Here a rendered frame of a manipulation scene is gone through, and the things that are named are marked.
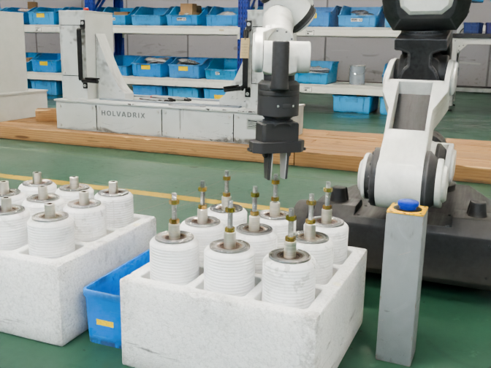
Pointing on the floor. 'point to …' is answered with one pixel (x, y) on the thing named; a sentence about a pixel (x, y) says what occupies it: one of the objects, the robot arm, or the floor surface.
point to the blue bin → (109, 303)
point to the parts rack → (222, 35)
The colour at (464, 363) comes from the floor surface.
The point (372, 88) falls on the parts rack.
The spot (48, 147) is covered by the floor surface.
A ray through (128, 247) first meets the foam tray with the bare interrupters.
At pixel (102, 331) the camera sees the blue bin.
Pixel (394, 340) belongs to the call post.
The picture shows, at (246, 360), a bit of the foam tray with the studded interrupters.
